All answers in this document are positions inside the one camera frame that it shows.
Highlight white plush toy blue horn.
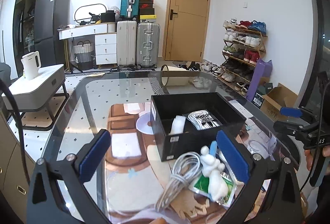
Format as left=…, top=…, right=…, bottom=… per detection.
left=200, top=141, right=229, bottom=202

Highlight green snack packet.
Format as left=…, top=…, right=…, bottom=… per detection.
left=188, top=172, right=237, bottom=208

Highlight white cable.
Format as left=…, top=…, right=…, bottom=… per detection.
left=154, top=151, right=203, bottom=213

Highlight black cardboard box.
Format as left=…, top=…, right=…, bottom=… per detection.
left=150, top=92, right=246, bottom=161

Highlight white cloth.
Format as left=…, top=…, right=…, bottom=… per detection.
left=169, top=116, right=186, bottom=135

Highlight person right hand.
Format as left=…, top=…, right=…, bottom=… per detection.
left=304, top=145, right=330, bottom=172

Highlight brown cardboard box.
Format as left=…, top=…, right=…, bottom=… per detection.
left=260, top=83, right=298, bottom=122

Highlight wooden low cabinet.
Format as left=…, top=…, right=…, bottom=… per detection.
left=1, top=114, right=28, bottom=223

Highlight wooden shoe rack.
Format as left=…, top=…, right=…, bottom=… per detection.
left=218, top=20, right=267, bottom=97

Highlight white side table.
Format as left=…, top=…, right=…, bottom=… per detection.
left=9, top=64, right=65, bottom=112

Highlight overturned beige waste bin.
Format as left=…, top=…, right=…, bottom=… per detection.
left=160, top=65, right=196, bottom=87

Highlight wooden door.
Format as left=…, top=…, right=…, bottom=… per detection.
left=162, top=0, right=210, bottom=61

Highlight grey bean bag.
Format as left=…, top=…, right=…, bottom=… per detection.
left=0, top=62, right=11, bottom=84

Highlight white electric kettle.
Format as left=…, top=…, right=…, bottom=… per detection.
left=21, top=51, right=41, bottom=80

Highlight woven laundry basket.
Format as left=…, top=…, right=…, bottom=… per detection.
left=73, top=40, right=94, bottom=70

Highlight silver suitcase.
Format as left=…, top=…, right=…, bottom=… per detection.
left=136, top=22, right=160, bottom=69

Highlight stacked shoe boxes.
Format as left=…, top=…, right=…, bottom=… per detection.
left=139, top=0, right=157, bottom=23

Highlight white vanity desk with drawers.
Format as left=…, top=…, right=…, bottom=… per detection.
left=58, top=22, right=118, bottom=70

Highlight white suitcase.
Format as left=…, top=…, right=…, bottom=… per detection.
left=116, top=20, right=137, bottom=66

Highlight teal suitcase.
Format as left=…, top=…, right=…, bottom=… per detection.
left=120, top=0, right=139, bottom=20

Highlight black refrigerator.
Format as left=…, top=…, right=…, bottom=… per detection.
left=34, top=0, right=69, bottom=67

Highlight oval vanity mirror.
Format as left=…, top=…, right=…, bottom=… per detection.
left=73, top=3, right=107, bottom=24

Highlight dark glass cabinet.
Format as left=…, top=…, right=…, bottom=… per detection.
left=13, top=0, right=37, bottom=76

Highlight black camera cable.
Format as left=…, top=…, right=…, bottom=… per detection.
left=0, top=79, right=31, bottom=193

